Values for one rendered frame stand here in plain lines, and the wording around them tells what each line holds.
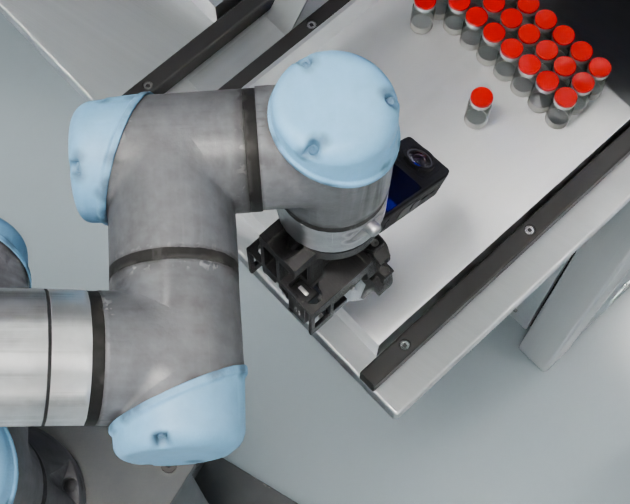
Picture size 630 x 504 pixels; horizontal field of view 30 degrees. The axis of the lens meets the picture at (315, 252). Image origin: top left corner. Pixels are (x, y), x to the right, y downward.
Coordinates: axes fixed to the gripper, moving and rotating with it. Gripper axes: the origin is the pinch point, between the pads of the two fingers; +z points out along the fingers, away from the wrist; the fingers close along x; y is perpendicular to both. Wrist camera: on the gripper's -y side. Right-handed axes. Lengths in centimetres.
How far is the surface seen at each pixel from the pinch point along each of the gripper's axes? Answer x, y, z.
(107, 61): -32.4, 0.2, 5.0
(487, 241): 5.6, -11.8, 1.2
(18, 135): -79, 0, 93
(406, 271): 2.2, -5.7, 4.5
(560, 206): 7.5, -19.5, 2.6
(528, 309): 5, -36, 75
